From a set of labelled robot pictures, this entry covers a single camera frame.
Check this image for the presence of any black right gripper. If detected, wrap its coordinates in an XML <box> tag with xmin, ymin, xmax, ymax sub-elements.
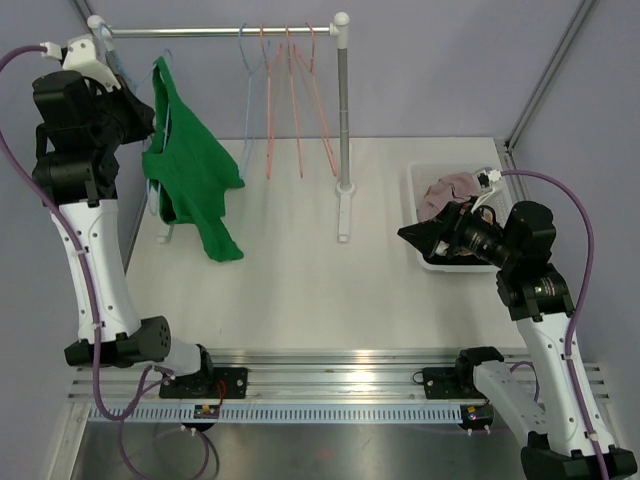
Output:
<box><xmin>399</xmin><ymin>196</ymin><xmax>519</xmax><ymax>269</ymax></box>

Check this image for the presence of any mauve tank top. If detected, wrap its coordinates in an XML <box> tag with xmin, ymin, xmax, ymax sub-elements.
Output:
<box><xmin>417</xmin><ymin>172</ymin><xmax>480</xmax><ymax>222</ymax></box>

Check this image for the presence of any green tank top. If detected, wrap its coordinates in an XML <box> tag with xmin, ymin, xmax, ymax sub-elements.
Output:
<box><xmin>142</xmin><ymin>57</ymin><xmax>245</xmax><ymax>263</ymax></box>

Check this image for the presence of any blue hanger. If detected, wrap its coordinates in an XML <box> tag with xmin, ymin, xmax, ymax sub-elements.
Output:
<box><xmin>91</xmin><ymin>20</ymin><xmax>162</xmax><ymax>216</ymax></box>
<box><xmin>237</xmin><ymin>23</ymin><xmax>265</xmax><ymax>179</ymax></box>

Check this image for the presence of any pink hanger of brown top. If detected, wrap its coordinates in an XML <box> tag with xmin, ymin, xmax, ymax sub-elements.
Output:
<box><xmin>259</xmin><ymin>25</ymin><xmax>275</xmax><ymax>180</ymax></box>

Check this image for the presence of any pink hanger of white top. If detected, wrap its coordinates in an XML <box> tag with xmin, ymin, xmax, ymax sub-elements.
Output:
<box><xmin>284</xmin><ymin>25</ymin><xmax>304</xmax><ymax>179</ymax></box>

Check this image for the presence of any pink hanger of black top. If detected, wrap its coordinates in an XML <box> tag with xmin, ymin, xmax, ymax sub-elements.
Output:
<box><xmin>306</xmin><ymin>23</ymin><xmax>338</xmax><ymax>177</ymax></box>

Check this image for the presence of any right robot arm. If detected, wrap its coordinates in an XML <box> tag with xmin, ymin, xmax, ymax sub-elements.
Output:
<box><xmin>397</xmin><ymin>201</ymin><xmax>638</xmax><ymax>479</ymax></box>

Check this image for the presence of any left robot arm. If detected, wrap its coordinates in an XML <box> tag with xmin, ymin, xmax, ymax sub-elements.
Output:
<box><xmin>32</xmin><ymin>71</ymin><xmax>216</xmax><ymax>399</ymax></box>

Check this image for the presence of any white plastic basket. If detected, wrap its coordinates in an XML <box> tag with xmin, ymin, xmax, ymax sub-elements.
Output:
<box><xmin>406</xmin><ymin>161</ymin><xmax>513</xmax><ymax>274</ymax></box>

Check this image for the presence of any silver white clothes rack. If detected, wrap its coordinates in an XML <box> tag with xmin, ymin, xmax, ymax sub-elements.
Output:
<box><xmin>86</xmin><ymin>12</ymin><xmax>356</xmax><ymax>243</ymax></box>

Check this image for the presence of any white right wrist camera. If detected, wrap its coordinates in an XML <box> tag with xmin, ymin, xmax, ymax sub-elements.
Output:
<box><xmin>471</xmin><ymin>167</ymin><xmax>502</xmax><ymax>213</ymax></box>

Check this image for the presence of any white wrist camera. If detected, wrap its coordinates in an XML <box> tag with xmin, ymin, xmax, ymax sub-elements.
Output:
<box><xmin>471</xmin><ymin>167</ymin><xmax>502</xmax><ymax>213</ymax></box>
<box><xmin>40</xmin><ymin>35</ymin><xmax>122</xmax><ymax>92</ymax></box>

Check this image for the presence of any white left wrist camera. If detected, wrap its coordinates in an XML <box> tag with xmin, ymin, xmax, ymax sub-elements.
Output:
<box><xmin>40</xmin><ymin>35</ymin><xmax>122</xmax><ymax>92</ymax></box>

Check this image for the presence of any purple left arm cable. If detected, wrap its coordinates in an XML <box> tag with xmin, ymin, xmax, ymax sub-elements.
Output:
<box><xmin>0</xmin><ymin>44</ymin><xmax>221</xmax><ymax>476</ymax></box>

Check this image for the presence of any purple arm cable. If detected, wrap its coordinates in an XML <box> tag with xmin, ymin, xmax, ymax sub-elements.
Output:
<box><xmin>499</xmin><ymin>169</ymin><xmax>611</xmax><ymax>480</ymax></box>
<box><xmin>0</xmin><ymin>44</ymin><xmax>221</xmax><ymax>476</ymax></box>

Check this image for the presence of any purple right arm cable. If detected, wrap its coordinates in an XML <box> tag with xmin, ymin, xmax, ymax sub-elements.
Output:
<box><xmin>499</xmin><ymin>169</ymin><xmax>611</xmax><ymax>480</ymax></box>

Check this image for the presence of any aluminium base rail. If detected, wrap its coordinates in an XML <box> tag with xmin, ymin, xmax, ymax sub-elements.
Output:
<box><xmin>67</xmin><ymin>348</ymin><xmax>610</xmax><ymax>404</ymax></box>

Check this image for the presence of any white slotted cable duct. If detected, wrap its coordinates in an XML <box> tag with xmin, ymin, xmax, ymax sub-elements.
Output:
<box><xmin>89</xmin><ymin>402</ymin><xmax>466</xmax><ymax>424</ymax></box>

